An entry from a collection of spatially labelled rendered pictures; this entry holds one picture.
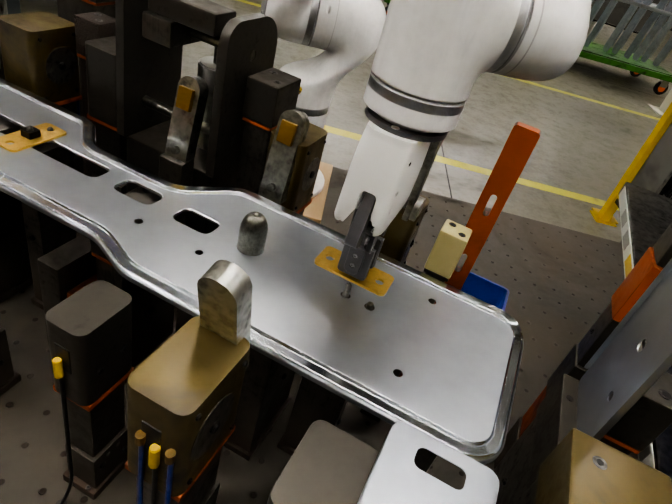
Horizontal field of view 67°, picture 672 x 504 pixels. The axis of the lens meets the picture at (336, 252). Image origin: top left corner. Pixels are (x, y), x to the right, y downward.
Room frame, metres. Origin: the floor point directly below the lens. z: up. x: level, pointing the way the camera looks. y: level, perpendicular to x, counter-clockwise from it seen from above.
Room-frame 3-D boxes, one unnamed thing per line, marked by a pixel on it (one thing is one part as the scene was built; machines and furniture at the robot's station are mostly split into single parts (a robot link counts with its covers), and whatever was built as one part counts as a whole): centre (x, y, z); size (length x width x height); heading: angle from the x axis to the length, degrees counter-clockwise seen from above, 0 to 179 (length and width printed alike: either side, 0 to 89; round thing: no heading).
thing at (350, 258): (0.42, -0.02, 1.07); 0.03 x 0.03 x 0.07; 75
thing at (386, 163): (0.44, -0.03, 1.17); 0.10 x 0.07 x 0.11; 165
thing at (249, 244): (0.47, 0.10, 1.02); 0.03 x 0.03 x 0.07
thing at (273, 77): (0.71, 0.15, 0.91); 0.07 x 0.05 x 0.42; 165
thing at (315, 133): (0.68, 0.09, 0.88); 0.11 x 0.07 x 0.37; 165
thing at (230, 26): (0.73, 0.28, 0.95); 0.18 x 0.13 x 0.49; 75
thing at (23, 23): (0.77, 0.54, 0.89); 0.12 x 0.08 x 0.38; 165
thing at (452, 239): (0.54, -0.13, 0.88); 0.04 x 0.04 x 0.37; 75
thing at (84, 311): (0.31, 0.21, 0.84); 0.10 x 0.05 x 0.29; 165
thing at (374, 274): (0.44, -0.02, 1.04); 0.08 x 0.04 x 0.01; 75
